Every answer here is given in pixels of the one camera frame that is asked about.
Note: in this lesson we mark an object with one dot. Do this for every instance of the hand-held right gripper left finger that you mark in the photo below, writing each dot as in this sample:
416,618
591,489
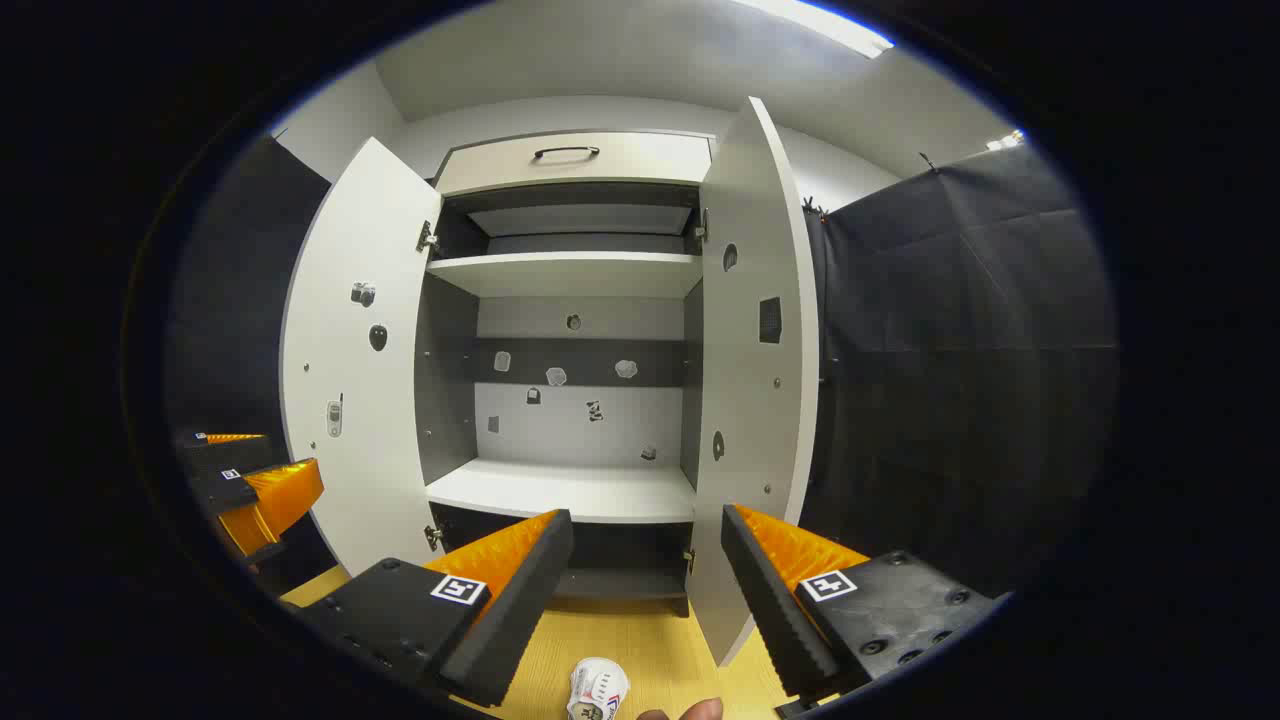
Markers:
520,610

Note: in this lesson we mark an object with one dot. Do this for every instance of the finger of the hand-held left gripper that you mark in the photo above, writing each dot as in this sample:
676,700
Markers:
215,452
230,492

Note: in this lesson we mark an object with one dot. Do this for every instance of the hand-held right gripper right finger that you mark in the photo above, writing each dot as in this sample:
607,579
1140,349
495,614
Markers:
770,610

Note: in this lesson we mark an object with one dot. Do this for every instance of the white canvas shoe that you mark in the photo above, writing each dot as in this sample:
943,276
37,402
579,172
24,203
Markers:
598,690

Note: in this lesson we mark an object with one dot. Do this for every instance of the white shoe cabinet door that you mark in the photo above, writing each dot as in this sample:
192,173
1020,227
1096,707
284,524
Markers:
380,480
750,400

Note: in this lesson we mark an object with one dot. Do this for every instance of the white cabinet shelf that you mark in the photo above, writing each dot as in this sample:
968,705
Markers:
570,272
560,490

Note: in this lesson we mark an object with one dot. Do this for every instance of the white cabinet drawer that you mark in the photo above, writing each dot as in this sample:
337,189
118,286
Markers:
640,160

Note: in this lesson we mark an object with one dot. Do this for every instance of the black backdrop cloth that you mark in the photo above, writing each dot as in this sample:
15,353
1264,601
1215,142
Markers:
950,350

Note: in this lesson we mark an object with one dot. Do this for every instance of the ceiling light strip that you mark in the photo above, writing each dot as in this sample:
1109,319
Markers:
1005,140
820,25

